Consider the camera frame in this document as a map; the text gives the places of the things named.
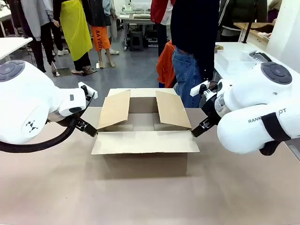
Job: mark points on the seated person in dark jacket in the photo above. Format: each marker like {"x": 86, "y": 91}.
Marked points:
{"x": 243, "y": 11}

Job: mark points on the mannequin with orange shorts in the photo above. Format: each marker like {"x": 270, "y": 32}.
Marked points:
{"x": 100, "y": 35}

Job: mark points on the white partition board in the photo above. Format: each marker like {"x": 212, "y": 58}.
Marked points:
{"x": 284, "y": 32}

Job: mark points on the wooden desk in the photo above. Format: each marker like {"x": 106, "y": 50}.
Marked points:
{"x": 255, "y": 29}

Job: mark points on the orange jacket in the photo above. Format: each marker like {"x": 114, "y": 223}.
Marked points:
{"x": 166, "y": 65}

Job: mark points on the black bag with white print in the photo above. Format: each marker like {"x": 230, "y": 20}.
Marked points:
{"x": 260, "y": 57}

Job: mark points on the white sewing machine table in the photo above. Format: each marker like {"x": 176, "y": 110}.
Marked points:
{"x": 138, "y": 18}

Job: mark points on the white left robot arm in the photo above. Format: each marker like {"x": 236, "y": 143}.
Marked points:
{"x": 28, "y": 93}

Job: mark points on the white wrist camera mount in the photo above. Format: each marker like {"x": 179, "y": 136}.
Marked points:
{"x": 198, "y": 88}
{"x": 88, "y": 90}

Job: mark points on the mannequin with yellow apron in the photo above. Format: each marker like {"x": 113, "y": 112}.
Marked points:
{"x": 76, "y": 30}

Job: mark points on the white table with bins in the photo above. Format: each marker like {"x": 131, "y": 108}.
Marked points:
{"x": 234, "y": 49}

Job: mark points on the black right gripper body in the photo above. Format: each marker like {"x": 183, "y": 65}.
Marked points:
{"x": 211, "y": 107}

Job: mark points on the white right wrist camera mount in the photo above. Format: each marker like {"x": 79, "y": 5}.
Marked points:
{"x": 198, "y": 88}

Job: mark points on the small cardboard carton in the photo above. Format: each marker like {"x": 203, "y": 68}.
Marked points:
{"x": 219, "y": 47}

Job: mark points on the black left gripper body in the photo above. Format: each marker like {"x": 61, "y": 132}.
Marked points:
{"x": 58, "y": 117}

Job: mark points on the black lamp pole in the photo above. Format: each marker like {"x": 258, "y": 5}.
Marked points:
{"x": 248, "y": 25}

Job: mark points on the white round-edged side table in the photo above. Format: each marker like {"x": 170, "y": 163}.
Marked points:
{"x": 11, "y": 45}

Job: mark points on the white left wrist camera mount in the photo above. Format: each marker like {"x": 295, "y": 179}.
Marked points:
{"x": 88, "y": 90}

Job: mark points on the mannequin with grey cardigan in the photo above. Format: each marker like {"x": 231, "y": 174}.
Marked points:
{"x": 38, "y": 23}

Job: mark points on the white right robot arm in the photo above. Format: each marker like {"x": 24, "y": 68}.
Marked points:
{"x": 246, "y": 98}

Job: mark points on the person in red jacket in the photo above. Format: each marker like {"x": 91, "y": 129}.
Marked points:
{"x": 161, "y": 14}

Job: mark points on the black plastic stool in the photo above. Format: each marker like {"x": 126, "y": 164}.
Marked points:
{"x": 137, "y": 41}

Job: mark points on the brown cardboard box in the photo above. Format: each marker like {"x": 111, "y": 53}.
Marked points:
{"x": 143, "y": 131}

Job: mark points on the clear plastic bin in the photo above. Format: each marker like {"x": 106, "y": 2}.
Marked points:
{"x": 234, "y": 62}

